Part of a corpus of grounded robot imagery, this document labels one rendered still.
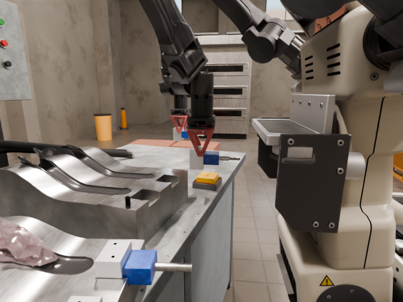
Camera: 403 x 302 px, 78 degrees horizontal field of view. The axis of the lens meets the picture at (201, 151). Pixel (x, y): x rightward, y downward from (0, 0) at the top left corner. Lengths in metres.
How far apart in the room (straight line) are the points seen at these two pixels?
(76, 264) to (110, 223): 0.12
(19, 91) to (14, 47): 0.18
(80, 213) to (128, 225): 0.11
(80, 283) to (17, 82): 1.09
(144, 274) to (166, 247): 0.16
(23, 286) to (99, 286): 0.10
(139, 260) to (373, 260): 0.39
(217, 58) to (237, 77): 0.62
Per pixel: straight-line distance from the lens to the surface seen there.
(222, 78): 5.92
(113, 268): 0.39
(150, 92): 9.04
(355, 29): 0.42
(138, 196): 0.58
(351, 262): 0.53
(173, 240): 0.56
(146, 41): 9.20
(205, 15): 10.41
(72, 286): 0.41
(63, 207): 0.61
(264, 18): 0.76
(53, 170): 0.72
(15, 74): 1.38
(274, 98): 10.15
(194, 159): 0.64
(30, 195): 0.67
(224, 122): 5.95
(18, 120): 5.10
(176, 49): 0.55
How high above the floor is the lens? 1.10
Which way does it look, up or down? 13 degrees down
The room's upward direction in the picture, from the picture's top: straight up
